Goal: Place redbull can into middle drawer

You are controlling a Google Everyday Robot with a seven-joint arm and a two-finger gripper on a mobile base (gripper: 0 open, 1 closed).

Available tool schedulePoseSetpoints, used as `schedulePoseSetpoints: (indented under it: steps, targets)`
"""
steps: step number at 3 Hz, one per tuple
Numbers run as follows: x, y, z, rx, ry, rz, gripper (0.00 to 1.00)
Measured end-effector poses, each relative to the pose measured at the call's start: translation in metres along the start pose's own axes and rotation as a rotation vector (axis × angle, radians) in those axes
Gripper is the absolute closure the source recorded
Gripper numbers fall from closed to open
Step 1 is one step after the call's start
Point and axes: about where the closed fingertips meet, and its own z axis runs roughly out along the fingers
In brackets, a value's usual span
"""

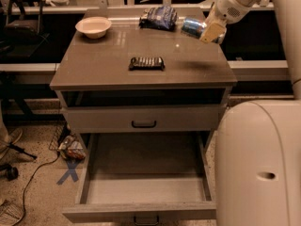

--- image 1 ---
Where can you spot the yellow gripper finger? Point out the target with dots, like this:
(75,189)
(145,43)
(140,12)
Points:
(213,32)

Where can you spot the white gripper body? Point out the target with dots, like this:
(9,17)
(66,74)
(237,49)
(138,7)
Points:
(226,8)

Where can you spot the blue silver redbull can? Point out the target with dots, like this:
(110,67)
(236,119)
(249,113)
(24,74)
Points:
(193,27)

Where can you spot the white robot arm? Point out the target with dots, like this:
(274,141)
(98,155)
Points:
(258,145)

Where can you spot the grey drawer cabinet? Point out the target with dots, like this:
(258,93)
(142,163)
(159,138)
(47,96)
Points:
(95,73)

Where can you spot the closed grey upper drawer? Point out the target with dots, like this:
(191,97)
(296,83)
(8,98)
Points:
(119,119)

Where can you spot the open grey lower drawer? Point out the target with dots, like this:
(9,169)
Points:
(144,179)

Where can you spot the blue chip bag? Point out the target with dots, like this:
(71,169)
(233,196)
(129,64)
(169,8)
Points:
(161,18)

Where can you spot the black snack bar wrapper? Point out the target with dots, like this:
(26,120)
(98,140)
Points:
(146,63)

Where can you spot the white bowl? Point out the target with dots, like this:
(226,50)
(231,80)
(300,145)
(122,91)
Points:
(93,27)

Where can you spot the snack packets on floor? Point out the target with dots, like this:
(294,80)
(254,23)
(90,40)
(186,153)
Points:
(70,148)

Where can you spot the black chair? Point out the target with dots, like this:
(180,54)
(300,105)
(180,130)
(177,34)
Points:
(23,35)

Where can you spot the blue tape cross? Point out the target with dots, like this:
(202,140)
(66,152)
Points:
(70,172)

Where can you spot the wire basket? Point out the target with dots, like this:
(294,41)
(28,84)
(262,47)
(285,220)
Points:
(61,131)

